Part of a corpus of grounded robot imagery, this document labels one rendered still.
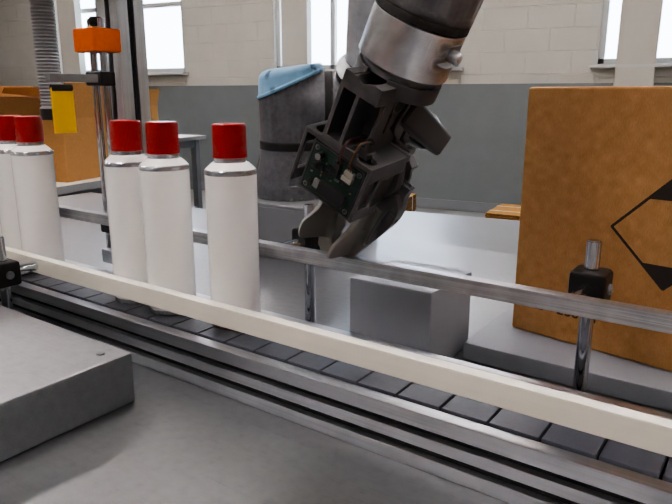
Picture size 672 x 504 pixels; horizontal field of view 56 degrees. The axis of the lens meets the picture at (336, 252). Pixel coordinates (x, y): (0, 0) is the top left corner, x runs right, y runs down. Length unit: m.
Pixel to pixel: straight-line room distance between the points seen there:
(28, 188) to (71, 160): 1.77
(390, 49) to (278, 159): 0.67
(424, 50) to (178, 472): 0.37
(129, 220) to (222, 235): 0.14
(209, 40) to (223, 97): 0.63
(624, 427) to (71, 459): 0.41
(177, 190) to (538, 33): 5.57
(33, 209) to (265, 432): 0.48
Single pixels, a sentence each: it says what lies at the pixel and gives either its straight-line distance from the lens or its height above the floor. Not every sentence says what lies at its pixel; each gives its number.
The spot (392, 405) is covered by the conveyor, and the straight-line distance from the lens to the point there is 0.51.
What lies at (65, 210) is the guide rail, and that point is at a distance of 0.94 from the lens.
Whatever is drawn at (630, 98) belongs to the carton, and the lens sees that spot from 0.68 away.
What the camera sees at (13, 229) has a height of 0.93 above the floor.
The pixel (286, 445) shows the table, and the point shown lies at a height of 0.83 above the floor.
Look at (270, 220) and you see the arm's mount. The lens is 1.11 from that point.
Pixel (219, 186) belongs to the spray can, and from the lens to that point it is 0.62.
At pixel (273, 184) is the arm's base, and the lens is 1.13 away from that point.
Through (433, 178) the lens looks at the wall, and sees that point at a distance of 6.37.
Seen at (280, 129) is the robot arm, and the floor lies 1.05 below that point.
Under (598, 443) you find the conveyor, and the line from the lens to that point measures 0.49.
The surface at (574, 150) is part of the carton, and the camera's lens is 0.70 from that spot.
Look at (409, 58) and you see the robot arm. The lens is 0.49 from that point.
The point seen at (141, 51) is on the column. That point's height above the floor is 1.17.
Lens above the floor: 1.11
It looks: 14 degrees down
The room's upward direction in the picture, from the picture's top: straight up
